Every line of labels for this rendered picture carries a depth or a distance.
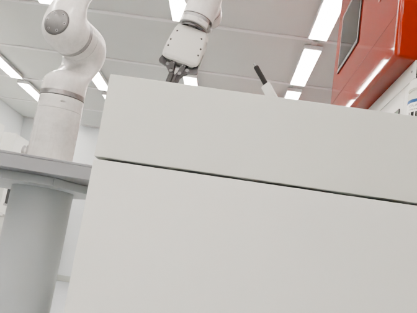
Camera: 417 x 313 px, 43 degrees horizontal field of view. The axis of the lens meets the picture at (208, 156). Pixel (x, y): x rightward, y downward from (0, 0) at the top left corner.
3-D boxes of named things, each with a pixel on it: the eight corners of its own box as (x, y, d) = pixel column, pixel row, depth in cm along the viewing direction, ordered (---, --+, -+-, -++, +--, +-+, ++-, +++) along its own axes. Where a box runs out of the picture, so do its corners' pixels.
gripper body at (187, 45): (212, 38, 144) (197, 76, 142) (177, 27, 145) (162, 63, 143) (212, 27, 136) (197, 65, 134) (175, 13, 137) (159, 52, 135)
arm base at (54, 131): (-1, 154, 134) (14, 84, 137) (27, 165, 153) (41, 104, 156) (71, 166, 133) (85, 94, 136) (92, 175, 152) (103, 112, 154)
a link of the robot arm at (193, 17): (213, 32, 145) (210, 41, 144) (183, 22, 145) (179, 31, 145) (213, 18, 136) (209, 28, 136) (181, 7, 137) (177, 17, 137)
